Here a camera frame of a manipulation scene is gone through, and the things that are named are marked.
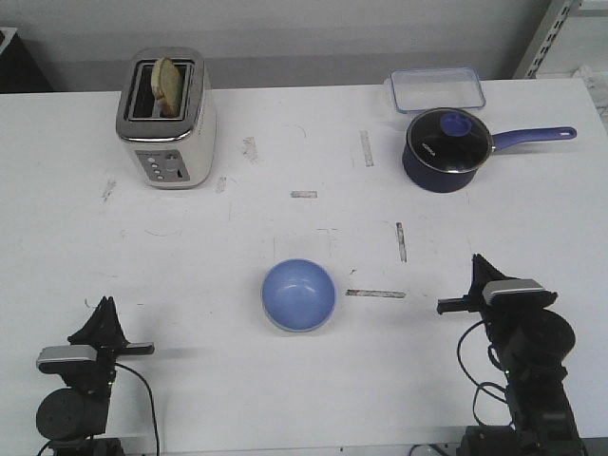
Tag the white silver toaster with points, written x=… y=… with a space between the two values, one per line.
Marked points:
x=169 y=153

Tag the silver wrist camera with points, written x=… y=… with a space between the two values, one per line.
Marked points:
x=66 y=353
x=494 y=290

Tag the dark blue saucepan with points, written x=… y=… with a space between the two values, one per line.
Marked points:
x=441 y=182

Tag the white metal shelving rack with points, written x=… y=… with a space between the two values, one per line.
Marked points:
x=571 y=35

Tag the glass pot lid blue knob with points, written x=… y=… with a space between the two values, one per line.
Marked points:
x=449 y=140

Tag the slice of toast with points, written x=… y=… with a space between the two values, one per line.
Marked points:
x=166 y=85

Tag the light blue bowl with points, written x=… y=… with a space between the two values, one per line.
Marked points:
x=297 y=282

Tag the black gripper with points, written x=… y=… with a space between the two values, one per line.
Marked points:
x=90 y=370
x=472 y=302

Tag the clear plastic food container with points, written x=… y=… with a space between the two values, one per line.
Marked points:
x=421 y=89

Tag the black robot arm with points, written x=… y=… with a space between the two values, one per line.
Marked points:
x=527 y=343
x=73 y=419

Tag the light green bowl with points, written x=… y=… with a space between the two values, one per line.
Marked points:
x=299 y=319

